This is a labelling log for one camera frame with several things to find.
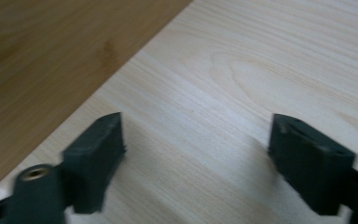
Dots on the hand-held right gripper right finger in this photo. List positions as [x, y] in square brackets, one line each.
[310, 165]

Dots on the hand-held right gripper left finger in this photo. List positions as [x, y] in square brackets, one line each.
[93, 161]

